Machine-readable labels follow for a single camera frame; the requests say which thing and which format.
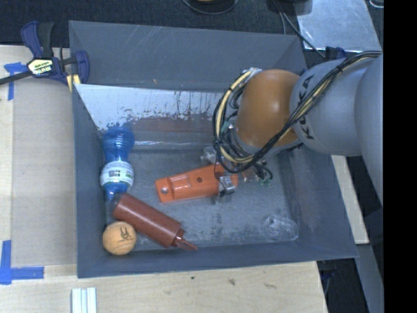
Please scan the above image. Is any blue plastic bottle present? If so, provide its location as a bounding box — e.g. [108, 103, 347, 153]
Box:
[99, 126, 136, 203]

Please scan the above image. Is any orange flat block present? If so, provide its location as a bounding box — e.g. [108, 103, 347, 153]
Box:
[154, 163, 240, 204]

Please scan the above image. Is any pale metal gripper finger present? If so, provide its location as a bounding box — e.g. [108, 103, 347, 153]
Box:
[212, 173, 240, 205]
[201, 145, 218, 166]

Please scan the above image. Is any tan wooden ball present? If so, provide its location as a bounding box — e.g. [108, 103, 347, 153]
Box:
[102, 220, 138, 256]

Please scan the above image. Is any grey metal bin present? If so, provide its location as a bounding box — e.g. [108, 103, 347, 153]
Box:
[68, 20, 360, 279]

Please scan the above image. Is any clear glass thing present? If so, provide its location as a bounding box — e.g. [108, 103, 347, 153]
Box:
[264, 215, 300, 242]

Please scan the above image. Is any pale wood board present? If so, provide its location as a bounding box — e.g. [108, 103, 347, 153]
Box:
[10, 82, 79, 269]

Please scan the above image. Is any red-brown plastic bottle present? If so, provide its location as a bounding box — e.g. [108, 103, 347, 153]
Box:
[111, 192, 199, 252]

